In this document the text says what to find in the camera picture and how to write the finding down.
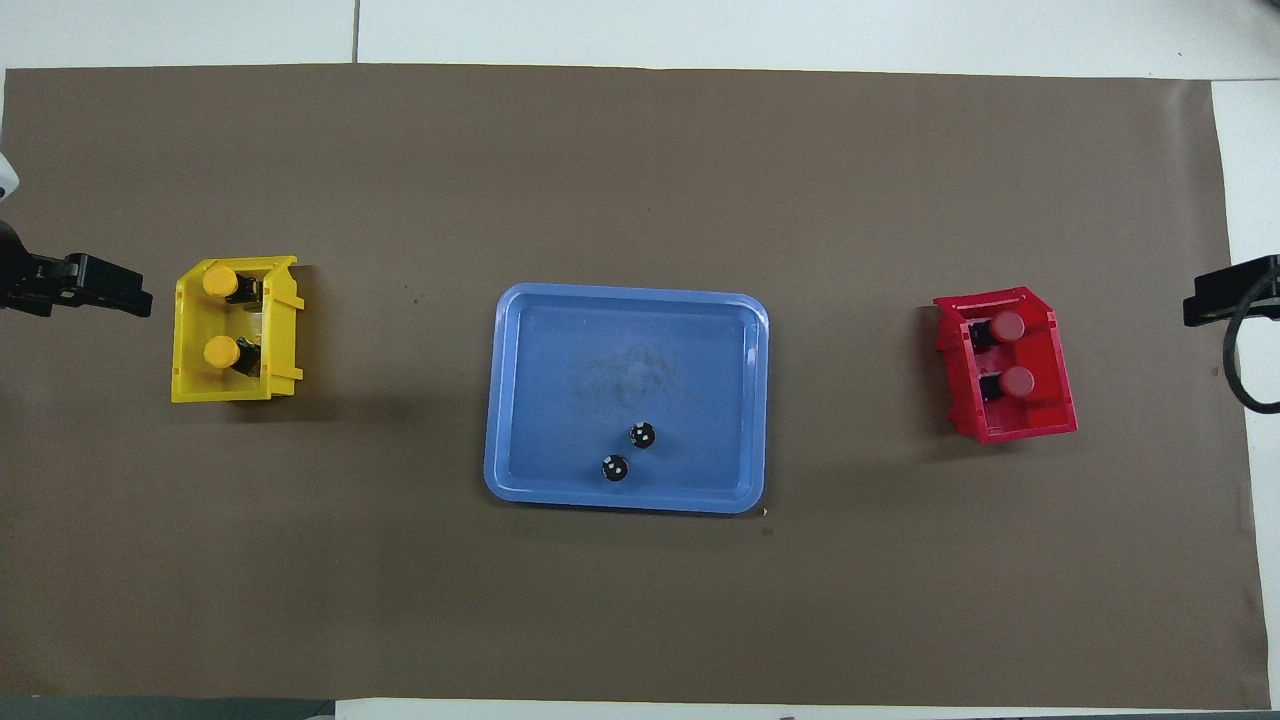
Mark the yellow plastic parts bin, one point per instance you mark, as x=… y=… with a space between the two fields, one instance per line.
x=190 y=380

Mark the red push button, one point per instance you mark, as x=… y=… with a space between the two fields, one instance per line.
x=1017 y=381
x=1008 y=326

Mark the brown paper table mat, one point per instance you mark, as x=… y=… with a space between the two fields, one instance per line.
x=400 y=550

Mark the red plastic parts bin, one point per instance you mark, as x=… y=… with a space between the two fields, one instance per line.
x=1040 y=415

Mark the yellow push button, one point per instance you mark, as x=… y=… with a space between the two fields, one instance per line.
x=219 y=281
x=220 y=352

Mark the blue plastic tray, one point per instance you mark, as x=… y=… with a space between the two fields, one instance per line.
x=560 y=400

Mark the small black round knob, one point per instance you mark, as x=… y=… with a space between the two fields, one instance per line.
x=641 y=435
x=614 y=468

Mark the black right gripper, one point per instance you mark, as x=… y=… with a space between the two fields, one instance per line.
x=1266 y=290

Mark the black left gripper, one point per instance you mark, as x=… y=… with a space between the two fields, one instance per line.
x=28 y=285

